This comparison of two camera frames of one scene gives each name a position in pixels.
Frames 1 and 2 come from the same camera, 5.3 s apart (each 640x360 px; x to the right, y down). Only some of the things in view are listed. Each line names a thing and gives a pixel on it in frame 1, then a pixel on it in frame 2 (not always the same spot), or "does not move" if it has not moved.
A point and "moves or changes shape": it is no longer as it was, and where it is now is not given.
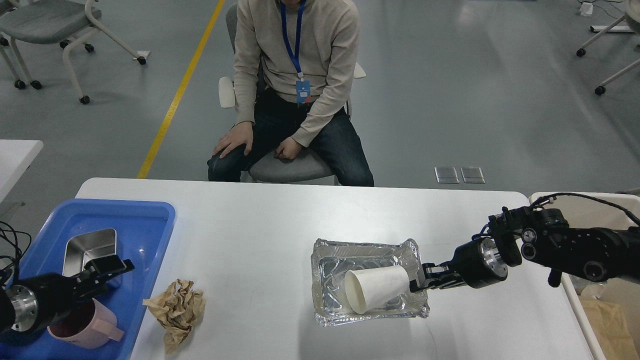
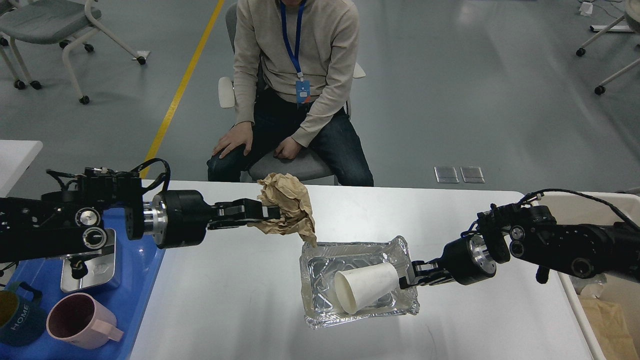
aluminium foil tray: [330, 262] moves or changes shape
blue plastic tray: [143, 229] does not move
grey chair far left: [42, 22] does not move
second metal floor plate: [472, 175] does not move
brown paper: [177, 310] to [295, 208]
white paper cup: [369, 289] moves or changes shape
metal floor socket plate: [446, 175] does not move
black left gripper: [31, 304] to [179, 218]
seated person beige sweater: [294, 63] does not move
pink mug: [90, 324] does not move
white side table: [16, 155] does not move
